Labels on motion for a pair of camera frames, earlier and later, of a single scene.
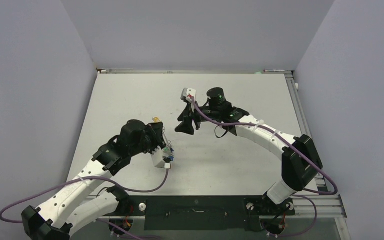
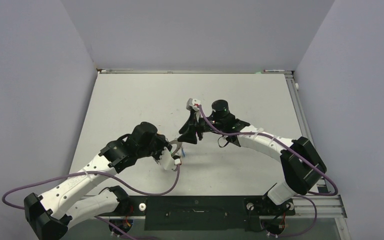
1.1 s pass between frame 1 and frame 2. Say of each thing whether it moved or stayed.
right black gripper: moved
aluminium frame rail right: stayed
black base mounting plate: stayed
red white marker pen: stayed
